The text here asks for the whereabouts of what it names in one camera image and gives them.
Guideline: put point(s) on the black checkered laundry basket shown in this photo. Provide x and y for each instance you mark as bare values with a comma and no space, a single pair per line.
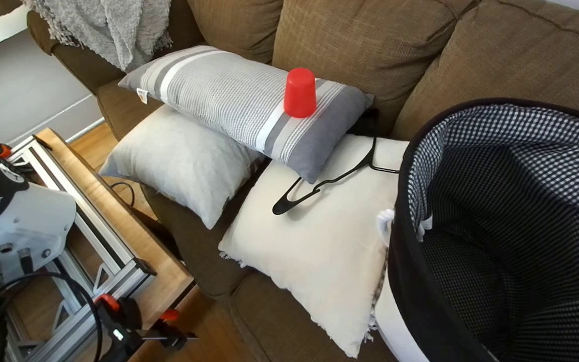
510,226

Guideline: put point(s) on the cream square pillow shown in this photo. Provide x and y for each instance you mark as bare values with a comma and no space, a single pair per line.
319,251

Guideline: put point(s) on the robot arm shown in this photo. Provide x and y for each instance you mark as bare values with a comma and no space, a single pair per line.
15,221

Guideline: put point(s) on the grey knitted throw blanket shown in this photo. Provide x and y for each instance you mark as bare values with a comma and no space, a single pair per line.
103,25

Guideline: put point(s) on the brown fabric sofa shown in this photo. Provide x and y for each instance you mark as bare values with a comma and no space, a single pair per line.
370,45

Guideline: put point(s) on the grey white striped pillow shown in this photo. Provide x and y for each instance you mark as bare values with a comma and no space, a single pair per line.
229,100

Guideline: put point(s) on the red plastic cup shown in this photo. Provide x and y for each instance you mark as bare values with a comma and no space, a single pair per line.
300,95

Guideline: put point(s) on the black clothes hanger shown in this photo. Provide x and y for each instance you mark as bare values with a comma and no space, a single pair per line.
309,192

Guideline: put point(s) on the plain light grey pillow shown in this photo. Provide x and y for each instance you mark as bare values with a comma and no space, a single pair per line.
179,161

